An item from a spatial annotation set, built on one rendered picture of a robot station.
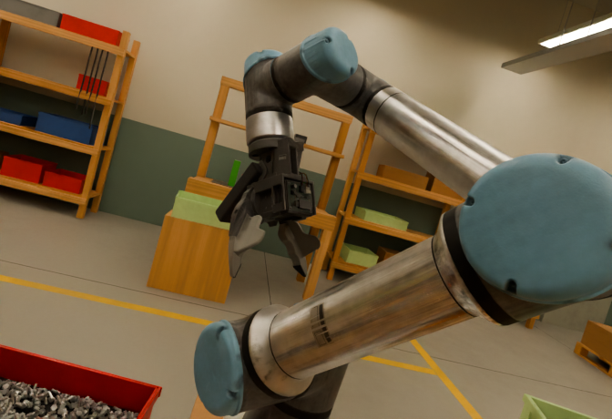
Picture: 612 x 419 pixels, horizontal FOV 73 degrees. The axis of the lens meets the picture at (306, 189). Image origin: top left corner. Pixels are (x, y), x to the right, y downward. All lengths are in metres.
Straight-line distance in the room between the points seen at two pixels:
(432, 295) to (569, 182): 0.15
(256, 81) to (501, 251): 0.44
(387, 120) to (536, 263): 0.35
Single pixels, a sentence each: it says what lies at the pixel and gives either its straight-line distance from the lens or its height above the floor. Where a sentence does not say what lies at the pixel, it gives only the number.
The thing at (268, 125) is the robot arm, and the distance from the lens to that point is 0.63.
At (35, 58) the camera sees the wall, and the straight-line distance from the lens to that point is 6.31.
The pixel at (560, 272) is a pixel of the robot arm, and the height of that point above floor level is 1.33.
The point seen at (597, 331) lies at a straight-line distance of 6.28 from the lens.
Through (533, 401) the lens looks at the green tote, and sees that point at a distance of 1.22.
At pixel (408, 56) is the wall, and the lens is 6.17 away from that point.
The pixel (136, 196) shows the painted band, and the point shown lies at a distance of 5.87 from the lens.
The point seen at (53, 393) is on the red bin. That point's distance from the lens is 0.87.
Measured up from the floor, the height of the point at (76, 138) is 0.88.
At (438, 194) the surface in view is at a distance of 5.62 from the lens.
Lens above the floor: 1.35
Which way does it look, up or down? 4 degrees down
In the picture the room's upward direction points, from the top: 16 degrees clockwise
